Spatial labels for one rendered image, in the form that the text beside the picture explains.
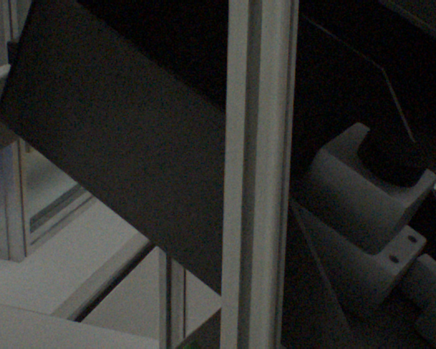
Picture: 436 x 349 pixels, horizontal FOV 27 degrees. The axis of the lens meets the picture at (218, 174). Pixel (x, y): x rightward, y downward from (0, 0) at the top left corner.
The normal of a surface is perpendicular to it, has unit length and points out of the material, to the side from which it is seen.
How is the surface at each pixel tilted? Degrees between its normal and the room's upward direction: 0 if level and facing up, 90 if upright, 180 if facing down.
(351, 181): 90
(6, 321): 0
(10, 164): 90
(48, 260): 0
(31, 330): 0
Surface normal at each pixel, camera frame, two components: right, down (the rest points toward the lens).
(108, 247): 0.02, -0.93
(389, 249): 0.38, -0.76
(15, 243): -0.35, 0.34
